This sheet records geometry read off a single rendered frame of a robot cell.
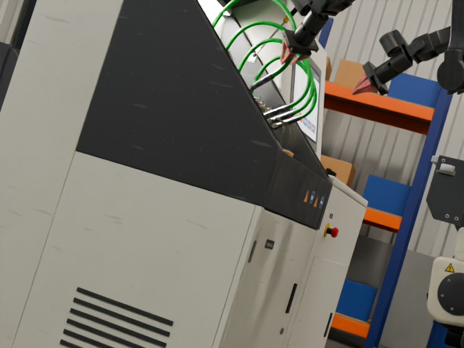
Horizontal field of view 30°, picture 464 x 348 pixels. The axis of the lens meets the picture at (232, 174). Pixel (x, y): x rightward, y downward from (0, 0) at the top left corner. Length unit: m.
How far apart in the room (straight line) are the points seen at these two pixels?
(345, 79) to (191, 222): 5.86
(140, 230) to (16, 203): 0.40
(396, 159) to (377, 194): 1.28
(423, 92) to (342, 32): 1.72
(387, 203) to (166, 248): 5.65
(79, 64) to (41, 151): 0.27
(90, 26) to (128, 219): 0.58
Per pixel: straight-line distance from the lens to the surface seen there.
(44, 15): 2.66
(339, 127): 9.24
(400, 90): 8.06
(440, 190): 2.23
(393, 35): 2.74
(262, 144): 2.29
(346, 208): 3.25
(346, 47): 9.43
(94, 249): 2.43
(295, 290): 2.85
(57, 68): 2.58
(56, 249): 2.49
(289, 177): 2.43
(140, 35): 2.49
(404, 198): 7.89
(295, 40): 2.49
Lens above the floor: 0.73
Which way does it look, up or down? 3 degrees up
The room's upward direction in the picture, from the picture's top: 17 degrees clockwise
